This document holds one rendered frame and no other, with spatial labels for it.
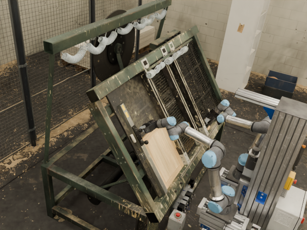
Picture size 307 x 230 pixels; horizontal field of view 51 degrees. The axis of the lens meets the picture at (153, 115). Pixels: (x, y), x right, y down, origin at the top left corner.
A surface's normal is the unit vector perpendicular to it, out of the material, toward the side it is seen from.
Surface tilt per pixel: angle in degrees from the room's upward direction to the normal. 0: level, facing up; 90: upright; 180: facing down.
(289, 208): 0
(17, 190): 0
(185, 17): 90
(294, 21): 90
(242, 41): 90
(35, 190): 0
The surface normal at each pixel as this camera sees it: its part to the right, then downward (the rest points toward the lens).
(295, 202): 0.09, -0.84
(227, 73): -0.51, 0.43
